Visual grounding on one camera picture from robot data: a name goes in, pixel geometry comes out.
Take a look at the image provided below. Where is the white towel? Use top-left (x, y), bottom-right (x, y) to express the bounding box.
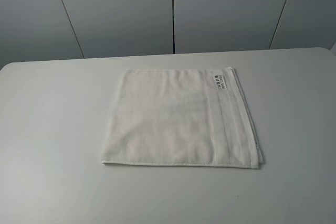
top-left (101, 67), bottom-right (264, 169)

